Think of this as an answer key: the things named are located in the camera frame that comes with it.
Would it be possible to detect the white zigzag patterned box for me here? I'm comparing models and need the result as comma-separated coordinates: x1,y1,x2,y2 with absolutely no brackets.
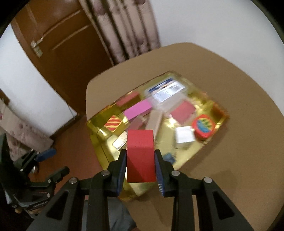
175,126,195,144

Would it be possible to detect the red rectangular box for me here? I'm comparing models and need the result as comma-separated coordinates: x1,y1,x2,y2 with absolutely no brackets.
127,130,156,183

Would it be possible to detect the yellow orange striped cube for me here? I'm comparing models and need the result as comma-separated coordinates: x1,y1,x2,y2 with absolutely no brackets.
104,115,122,132

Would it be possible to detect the gold metallic box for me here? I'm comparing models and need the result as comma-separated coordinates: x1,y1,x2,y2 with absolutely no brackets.
145,110,163,139

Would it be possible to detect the pink rectangular box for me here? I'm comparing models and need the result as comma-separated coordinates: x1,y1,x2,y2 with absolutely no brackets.
123,99,152,121

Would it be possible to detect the brown wooden block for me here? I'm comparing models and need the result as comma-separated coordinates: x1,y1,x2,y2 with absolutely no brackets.
116,92,140,107

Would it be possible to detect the red round tape measure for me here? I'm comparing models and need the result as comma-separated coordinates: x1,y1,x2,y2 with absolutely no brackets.
192,114,216,141

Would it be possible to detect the gold tray box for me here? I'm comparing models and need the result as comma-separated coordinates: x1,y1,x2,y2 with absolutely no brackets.
86,71,228,170

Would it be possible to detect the clear plastic labelled container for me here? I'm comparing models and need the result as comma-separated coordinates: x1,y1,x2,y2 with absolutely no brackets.
144,77,187,113

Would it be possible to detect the brown wooden door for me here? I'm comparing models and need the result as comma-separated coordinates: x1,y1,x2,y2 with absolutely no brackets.
11,1,112,114

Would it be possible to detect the patterned curtain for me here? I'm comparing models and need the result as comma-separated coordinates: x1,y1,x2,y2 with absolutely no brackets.
80,0,161,65

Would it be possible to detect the door handle plate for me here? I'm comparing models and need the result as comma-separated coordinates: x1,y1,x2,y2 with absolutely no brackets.
30,37,43,58

